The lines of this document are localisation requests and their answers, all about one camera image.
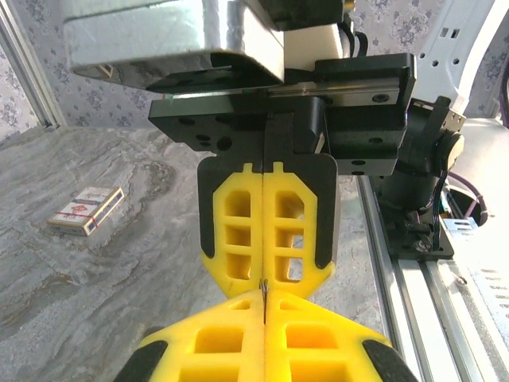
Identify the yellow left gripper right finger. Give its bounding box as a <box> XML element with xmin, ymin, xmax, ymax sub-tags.
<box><xmin>265</xmin><ymin>288</ymin><xmax>419</xmax><ymax>382</ymax></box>

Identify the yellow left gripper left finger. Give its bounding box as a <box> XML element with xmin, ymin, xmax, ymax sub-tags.
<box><xmin>114</xmin><ymin>289</ymin><xmax>266</xmax><ymax>382</ymax></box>

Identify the playing card box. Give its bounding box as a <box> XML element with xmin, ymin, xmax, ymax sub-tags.
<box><xmin>46</xmin><ymin>185</ymin><xmax>125</xmax><ymax>238</ymax></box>

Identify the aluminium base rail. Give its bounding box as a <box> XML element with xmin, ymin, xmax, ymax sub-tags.
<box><xmin>356</xmin><ymin>174</ymin><xmax>509</xmax><ymax>382</ymax></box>

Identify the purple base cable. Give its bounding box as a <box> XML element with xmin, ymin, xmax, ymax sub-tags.
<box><xmin>448</xmin><ymin>170</ymin><xmax>491</xmax><ymax>226</ymax></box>

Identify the grey slotted cable duct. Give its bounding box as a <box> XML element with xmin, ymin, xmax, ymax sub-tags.
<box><xmin>440</xmin><ymin>216</ymin><xmax>509</xmax><ymax>316</ymax></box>

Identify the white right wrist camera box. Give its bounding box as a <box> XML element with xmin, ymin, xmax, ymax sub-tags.
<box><xmin>63</xmin><ymin>0</ymin><xmax>351</xmax><ymax>89</ymax></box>

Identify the aluminium frame post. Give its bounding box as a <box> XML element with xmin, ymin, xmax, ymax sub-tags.
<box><xmin>0</xmin><ymin>0</ymin><xmax>68</xmax><ymax>133</ymax></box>

